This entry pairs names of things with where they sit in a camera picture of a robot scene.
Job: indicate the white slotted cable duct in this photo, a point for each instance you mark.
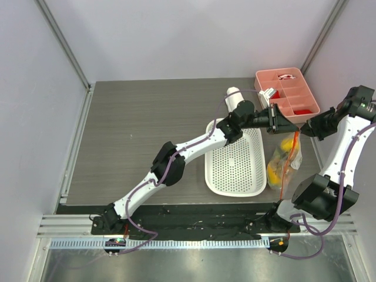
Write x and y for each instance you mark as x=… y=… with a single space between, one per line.
x=116 y=243

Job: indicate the yellow fake fruit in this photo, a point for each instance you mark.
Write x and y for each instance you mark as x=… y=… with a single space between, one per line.
x=287 y=144

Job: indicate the clear zip top bag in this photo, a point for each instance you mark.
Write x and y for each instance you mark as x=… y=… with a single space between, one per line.
x=288 y=162

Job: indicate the pink divided organizer tray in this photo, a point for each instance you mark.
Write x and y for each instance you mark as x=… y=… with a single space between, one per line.
x=294 y=94

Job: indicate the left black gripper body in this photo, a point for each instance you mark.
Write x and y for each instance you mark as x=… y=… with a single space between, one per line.
x=268 y=120

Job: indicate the yellow green fake mango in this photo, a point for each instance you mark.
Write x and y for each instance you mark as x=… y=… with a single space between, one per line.
x=274 y=176

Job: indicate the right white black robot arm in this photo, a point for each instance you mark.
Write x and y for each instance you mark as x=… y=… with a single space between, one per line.
x=329 y=193

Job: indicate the red white item in tray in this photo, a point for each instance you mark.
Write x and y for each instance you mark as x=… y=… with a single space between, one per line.
x=286 y=76

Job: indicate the rolled white towel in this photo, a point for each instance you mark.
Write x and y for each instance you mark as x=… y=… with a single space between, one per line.
x=233 y=98

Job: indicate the white perforated plastic basket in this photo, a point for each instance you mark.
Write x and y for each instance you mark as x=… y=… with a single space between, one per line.
x=239 y=169

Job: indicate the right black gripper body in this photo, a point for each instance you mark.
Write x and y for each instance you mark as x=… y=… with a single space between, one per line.
x=316 y=128

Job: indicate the red block in tray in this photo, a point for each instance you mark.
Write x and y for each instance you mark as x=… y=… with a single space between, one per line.
x=302 y=111
x=276 y=95

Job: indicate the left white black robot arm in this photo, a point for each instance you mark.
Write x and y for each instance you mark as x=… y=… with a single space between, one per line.
x=168 y=166

